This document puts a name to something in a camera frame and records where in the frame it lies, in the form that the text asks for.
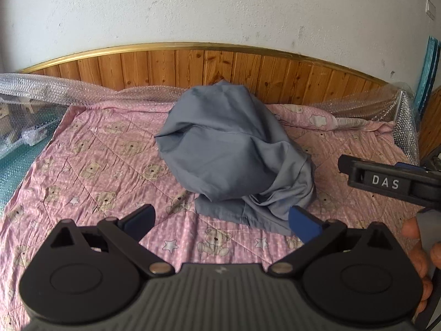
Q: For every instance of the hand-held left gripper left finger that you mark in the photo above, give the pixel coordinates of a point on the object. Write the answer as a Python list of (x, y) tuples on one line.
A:
[(143, 219)]

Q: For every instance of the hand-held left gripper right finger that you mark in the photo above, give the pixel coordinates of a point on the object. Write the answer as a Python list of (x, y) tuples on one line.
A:
[(303, 226)]

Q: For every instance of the teal panel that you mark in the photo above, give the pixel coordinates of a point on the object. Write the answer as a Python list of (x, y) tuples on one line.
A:
[(427, 69)]

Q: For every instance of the white light switch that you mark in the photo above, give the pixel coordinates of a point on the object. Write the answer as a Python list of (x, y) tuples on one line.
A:
[(430, 8)]

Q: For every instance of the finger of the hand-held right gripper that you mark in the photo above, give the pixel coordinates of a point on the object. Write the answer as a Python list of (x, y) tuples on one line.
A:
[(405, 166)]

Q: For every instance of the wooden cabinet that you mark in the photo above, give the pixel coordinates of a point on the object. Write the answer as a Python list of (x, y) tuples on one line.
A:
[(430, 124)]

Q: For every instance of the pink bear print blanket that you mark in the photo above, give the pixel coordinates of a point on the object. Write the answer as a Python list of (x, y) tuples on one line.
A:
[(103, 165)]

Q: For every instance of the pink cloud print pillow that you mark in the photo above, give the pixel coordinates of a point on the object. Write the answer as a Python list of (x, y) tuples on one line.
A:
[(310, 117)]

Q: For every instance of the grey-blue pants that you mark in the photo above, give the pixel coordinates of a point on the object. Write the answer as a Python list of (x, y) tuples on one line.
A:
[(224, 144)]

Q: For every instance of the teal wrapped mattress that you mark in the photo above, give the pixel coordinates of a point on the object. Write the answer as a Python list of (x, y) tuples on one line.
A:
[(20, 169)]

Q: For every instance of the wooden headboard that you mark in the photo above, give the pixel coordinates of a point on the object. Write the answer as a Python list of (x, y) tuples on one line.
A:
[(206, 65)]

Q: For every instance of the person's right hand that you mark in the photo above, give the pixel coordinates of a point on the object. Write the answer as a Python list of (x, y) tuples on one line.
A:
[(418, 262)]

